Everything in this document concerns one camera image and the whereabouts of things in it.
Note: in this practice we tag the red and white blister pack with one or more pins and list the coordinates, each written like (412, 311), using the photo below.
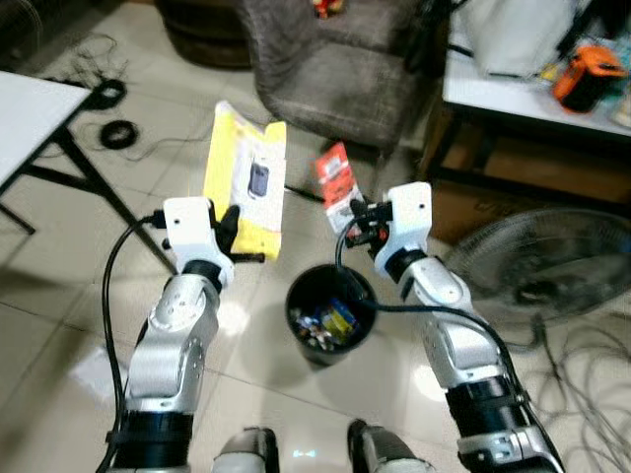
(337, 177)

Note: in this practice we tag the yellow product package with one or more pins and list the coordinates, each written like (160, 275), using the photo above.
(251, 148)

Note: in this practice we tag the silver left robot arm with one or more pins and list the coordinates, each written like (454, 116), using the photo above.
(177, 345)

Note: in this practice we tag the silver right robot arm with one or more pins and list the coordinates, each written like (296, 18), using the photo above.
(454, 345)

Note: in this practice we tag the yellow and blue trash wrapper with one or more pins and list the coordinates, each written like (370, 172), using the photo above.
(343, 320)

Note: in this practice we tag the black round rubbish bin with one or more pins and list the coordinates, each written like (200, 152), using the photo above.
(308, 345)

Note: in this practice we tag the grey fabric armchair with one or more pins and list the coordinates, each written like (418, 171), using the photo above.
(345, 79)

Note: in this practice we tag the brown cardboard box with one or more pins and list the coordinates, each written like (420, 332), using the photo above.
(532, 163)

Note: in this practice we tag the white topped side table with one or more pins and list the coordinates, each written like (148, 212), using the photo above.
(493, 99)

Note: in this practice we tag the black floor fan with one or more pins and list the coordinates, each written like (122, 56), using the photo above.
(552, 266)

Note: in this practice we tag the left robot leg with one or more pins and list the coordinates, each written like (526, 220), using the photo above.
(246, 453)

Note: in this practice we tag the robot leg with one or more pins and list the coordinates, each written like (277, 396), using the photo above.
(246, 453)
(385, 451)

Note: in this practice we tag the dark round barrel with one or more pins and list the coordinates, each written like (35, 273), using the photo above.
(202, 34)

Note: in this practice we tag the small red toy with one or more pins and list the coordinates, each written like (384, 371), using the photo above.
(326, 8)

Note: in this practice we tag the right robot leg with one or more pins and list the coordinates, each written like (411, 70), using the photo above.
(385, 451)

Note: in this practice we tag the white plastic bag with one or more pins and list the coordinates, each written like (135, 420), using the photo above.
(518, 39)

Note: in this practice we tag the orange and black tool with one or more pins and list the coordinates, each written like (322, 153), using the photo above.
(587, 79)

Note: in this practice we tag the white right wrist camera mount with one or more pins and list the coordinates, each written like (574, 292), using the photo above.
(406, 222)

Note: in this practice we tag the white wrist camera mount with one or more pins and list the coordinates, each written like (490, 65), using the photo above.
(406, 222)
(187, 232)

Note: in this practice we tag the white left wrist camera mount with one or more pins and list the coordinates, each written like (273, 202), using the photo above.
(187, 232)

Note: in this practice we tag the black metal table frame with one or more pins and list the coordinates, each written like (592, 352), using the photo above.
(108, 190)

